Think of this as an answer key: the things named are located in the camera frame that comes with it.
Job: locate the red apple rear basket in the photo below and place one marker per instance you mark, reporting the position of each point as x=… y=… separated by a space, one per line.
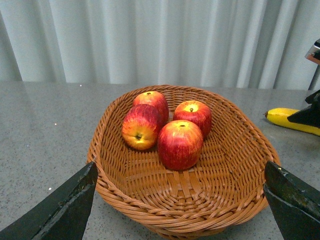
x=156 y=99

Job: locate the large red yellow apple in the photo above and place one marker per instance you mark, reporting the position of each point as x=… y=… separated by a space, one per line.
x=179 y=144

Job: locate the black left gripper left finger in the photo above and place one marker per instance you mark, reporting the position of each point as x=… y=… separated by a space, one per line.
x=63 y=215

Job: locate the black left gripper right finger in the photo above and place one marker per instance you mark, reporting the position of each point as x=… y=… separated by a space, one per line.
x=295 y=204

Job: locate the white pleated curtain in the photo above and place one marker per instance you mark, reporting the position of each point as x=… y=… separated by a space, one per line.
x=210 y=43

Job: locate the small yellow banana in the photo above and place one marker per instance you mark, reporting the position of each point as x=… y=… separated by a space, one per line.
x=279 y=117

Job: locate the small dark red apple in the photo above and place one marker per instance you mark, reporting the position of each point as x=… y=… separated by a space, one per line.
x=196 y=112

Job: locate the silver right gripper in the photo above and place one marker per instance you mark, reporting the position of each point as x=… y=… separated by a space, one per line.
x=310 y=115

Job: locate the red yellow apple lying sideways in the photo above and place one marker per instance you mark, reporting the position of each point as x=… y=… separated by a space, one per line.
x=141 y=126

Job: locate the left brown wicker basket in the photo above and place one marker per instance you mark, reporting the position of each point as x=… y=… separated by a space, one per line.
x=224 y=188

